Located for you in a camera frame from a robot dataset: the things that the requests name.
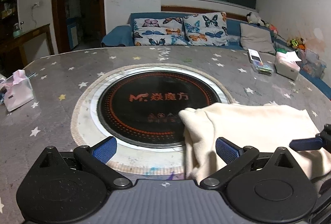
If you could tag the wooden side table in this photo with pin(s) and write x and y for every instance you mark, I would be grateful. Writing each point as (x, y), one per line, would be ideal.
(18, 42)

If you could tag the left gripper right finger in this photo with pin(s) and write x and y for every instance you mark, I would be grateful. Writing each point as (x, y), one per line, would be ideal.
(237, 160)

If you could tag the black induction cooktop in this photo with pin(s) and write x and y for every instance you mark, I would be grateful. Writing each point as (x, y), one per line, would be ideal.
(142, 109)

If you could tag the dark wooden door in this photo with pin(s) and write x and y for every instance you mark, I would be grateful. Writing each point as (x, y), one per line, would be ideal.
(78, 24)

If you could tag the grey cushion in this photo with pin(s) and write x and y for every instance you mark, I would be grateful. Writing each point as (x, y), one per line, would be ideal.
(256, 38)

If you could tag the pink gift bag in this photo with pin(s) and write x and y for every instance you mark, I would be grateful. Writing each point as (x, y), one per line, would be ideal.
(18, 90)

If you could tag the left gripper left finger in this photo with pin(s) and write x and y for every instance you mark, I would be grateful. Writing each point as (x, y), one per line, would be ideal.
(94, 160)

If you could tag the left butterfly pillow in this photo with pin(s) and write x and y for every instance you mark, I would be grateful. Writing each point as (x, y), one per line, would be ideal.
(167, 31)

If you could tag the yellow orange toy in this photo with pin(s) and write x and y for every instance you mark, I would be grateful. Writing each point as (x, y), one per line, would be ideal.
(297, 44)

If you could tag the right butterfly pillow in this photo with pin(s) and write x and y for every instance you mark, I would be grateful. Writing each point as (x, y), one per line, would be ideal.
(207, 29)

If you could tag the butterfly pillow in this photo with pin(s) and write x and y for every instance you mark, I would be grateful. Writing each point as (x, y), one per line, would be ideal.
(207, 29)
(167, 31)

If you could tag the clear storage box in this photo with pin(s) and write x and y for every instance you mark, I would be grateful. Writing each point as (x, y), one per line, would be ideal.
(311, 63)

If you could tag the cream sweatshirt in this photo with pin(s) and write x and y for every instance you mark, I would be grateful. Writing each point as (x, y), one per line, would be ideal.
(263, 127)

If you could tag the white tissue box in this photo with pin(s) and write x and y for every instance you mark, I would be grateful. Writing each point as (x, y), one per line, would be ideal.
(286, 65)

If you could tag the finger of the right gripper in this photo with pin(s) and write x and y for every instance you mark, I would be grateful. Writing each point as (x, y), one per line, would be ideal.
(308, 144)

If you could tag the blue corner sofa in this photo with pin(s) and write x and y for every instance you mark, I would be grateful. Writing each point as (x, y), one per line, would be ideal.
(122, 35)

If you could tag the black white plush toy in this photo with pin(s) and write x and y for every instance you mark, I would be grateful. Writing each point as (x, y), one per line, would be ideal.
(253, 19)

